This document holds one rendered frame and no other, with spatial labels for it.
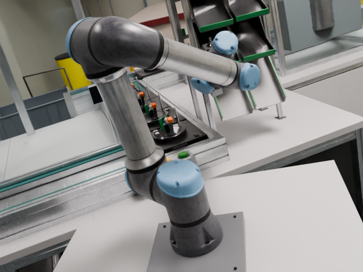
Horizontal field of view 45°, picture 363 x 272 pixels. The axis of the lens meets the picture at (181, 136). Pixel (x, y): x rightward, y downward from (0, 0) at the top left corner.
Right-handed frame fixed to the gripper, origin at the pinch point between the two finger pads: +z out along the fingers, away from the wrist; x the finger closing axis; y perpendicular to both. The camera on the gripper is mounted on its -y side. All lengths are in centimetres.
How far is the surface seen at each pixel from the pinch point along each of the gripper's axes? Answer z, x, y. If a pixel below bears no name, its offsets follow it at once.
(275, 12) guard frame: 58, 63, -47
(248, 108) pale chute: 13.0, 12.5, 11.4
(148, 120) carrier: 36.0, -25.4, -4.9
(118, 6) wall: 618, 39, -439
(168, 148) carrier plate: 10.1, -23.9, 16.6
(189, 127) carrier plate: 21.8, -11.3, 8.5
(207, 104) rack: 20.1, -0.9, 2.2
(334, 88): 81, 86, -1
